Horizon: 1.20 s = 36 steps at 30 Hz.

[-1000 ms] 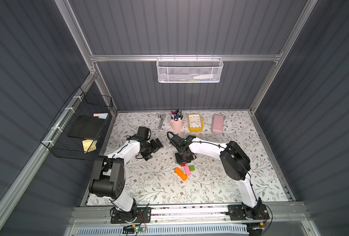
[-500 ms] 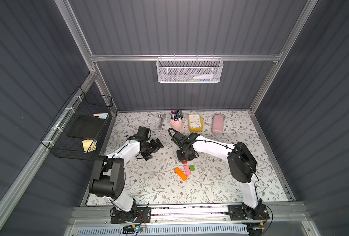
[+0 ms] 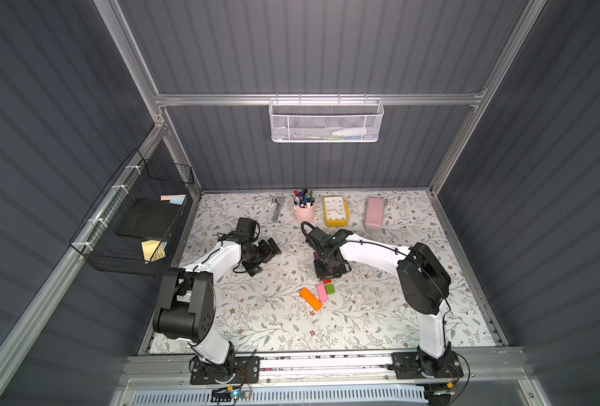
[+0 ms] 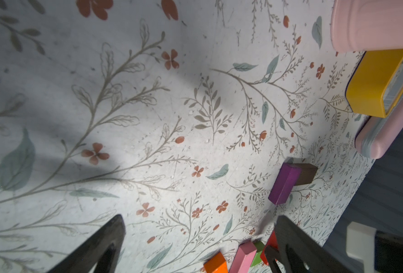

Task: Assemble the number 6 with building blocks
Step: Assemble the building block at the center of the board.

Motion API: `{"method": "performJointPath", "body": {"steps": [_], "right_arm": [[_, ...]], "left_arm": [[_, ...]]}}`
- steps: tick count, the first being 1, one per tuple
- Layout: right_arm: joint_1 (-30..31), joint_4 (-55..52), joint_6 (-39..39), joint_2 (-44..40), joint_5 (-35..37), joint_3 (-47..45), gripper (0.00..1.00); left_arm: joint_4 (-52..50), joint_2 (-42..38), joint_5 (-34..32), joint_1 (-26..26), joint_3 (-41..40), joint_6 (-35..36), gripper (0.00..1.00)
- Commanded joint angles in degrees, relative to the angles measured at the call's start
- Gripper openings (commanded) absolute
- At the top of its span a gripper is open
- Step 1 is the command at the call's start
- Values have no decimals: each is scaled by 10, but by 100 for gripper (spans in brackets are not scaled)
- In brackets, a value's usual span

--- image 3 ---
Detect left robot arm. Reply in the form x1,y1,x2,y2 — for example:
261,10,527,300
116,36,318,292
152,218,281,383

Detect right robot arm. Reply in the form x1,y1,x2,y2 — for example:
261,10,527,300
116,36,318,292
300,222,461,378

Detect pink wooden block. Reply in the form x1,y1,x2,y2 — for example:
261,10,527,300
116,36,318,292
316,284,329,303

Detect orange wooden block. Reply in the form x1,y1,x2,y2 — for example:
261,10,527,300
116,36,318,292
300,288,323,311

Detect yellow tray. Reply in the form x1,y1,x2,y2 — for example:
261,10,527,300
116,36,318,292
323,196,350,228

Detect pink case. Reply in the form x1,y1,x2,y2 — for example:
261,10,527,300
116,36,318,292
364,196,385,230

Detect pink pen cup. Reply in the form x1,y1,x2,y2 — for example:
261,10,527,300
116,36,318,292
292,189,315,224

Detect pink blue sticky notes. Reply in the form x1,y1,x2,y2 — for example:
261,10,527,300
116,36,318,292
160,195,186,206

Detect yellow sticky notes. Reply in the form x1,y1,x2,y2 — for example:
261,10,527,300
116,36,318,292
141,240,167,264

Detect black notebook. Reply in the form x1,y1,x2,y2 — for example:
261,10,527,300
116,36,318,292
116,199,181,240

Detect white tube in basket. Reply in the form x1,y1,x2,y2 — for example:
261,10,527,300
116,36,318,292
331,127,368,139

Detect small circuit board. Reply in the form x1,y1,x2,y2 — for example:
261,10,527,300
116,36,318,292
210,387,252,404

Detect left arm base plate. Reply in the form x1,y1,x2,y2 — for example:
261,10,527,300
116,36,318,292
188,354,261,386

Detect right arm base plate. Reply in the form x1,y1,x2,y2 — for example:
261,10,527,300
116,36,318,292
390,350,465,381

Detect black wire basket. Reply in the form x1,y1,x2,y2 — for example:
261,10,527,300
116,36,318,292
70,151,195,277

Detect white wire basket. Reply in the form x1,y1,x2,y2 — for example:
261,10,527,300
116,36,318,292
268,96,384,143

